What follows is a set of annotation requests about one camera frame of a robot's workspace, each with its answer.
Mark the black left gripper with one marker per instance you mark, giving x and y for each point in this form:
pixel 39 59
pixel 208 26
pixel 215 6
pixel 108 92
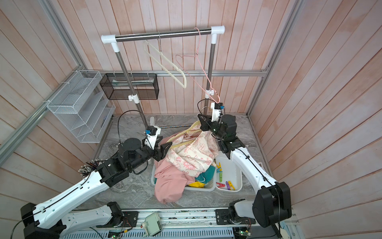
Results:
pixel 158 152

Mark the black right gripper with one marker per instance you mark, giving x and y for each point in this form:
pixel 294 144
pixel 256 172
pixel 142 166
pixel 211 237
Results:
pixel 206 125

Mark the pink wire hanger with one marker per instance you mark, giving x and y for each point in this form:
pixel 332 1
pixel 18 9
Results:
pixel 210 92

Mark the floral pink white garment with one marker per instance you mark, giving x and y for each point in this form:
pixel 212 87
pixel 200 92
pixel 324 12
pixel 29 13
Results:
pixel 201 153

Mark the pink jacket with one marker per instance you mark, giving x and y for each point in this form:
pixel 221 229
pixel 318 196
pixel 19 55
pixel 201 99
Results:
pixel 173 176

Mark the yellow jacket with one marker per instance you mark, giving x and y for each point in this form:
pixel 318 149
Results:
pixel 197 185

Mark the green sweatshirt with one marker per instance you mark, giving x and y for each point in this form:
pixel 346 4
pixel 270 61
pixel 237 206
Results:
pixel 206 176

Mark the red clothespin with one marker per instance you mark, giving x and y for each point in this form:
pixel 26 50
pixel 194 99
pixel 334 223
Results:
pixel 220 185

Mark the yellow-green plastic hanger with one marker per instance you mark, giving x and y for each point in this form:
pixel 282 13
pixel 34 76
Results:
pixel 186 136

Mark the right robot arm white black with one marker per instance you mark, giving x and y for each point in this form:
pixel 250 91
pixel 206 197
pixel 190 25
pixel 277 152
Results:
pixel 272 203

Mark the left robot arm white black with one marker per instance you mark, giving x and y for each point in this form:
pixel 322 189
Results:
pixel 55 218

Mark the white plastic tray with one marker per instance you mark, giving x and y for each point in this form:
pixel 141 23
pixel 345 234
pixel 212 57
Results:
pixel 230 172

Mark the white perforated laundry basket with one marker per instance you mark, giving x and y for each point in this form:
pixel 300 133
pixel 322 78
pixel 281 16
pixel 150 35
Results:
pixel 210 186

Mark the red cup of pencils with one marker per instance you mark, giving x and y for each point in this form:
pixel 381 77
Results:
pixel 89 167

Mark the metal clothes rack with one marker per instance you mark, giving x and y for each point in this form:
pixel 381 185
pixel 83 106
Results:
pixel 214 31

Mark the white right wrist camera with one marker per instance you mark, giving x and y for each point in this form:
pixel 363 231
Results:
pixel 216 111

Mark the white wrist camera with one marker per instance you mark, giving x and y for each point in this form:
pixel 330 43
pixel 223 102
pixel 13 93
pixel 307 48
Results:
pixel 152 133
pixel 216 111

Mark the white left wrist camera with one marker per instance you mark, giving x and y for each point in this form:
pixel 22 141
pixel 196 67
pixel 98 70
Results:
pixel 152 133

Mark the green-white box on rail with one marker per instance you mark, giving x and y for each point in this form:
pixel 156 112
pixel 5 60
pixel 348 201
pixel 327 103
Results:
pixel 152 225

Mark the white wire mesh wall shelf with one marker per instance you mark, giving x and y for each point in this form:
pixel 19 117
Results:
pixel 85 112

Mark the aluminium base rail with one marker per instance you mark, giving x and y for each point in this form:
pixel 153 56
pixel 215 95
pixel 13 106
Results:
pixel 188 223

